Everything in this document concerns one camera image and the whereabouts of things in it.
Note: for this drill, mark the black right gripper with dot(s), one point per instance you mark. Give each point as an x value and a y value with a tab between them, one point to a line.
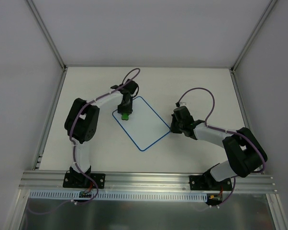
175	126

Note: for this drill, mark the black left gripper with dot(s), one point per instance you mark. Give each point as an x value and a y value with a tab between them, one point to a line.
125	109

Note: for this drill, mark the green whiteboard eraser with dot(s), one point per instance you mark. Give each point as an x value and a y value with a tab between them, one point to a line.
125	117

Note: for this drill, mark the blue-framed small whiteboard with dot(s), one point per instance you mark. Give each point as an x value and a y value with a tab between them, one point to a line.
145	127

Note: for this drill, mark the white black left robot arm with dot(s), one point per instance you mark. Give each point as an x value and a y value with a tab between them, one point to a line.
81	124

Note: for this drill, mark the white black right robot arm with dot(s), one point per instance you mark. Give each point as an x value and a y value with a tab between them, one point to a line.
243	151

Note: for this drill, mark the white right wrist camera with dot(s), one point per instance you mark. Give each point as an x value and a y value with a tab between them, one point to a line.
179	104

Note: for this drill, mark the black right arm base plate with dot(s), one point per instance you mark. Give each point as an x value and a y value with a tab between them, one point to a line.
208	183

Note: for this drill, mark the aluminium corner frame post left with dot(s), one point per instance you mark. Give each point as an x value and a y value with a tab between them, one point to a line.
38	18

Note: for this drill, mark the aluminium corner frame post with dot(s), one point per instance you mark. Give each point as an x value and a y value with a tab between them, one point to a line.
258	26
38	18

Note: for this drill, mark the white slotted cable duct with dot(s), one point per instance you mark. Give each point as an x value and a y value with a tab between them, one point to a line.
119	196

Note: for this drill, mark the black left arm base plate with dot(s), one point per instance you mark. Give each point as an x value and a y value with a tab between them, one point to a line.
78	180

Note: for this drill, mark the aluminium front rail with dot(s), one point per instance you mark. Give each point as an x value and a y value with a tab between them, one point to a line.
147	182

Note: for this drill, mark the aluminium corner frame post right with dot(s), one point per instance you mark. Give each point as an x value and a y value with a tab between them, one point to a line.
258	26

